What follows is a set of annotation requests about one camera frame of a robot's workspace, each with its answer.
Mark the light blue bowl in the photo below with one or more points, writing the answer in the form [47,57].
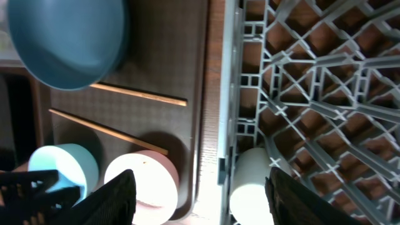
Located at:
[75,164]

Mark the black tray bin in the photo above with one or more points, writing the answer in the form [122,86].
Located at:
[18,137]

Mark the clear plastic bin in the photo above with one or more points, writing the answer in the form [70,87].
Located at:
[9,56]

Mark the white paper cup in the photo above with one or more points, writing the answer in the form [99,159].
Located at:
[248,202]

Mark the white speckled bowl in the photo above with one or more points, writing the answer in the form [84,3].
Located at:
[157,184]

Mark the wooden chopstick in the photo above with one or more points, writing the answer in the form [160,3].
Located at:
[140,94]
[110,132]

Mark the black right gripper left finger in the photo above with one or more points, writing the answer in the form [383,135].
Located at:
[113,203]

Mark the dark blue plate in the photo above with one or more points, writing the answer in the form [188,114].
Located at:
[69,44]

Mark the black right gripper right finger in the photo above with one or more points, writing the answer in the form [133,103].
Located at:
[292,203]

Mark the grey dishwasher rack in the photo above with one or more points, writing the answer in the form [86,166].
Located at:
[316,84]

